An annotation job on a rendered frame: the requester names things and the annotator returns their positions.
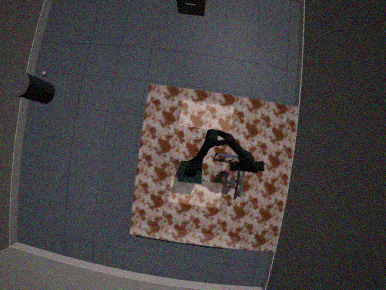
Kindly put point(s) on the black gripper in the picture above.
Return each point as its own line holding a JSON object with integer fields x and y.
{"x": 234, "y": 167}

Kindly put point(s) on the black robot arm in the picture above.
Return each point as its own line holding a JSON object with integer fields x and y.
{"x": 246, "y": 161}

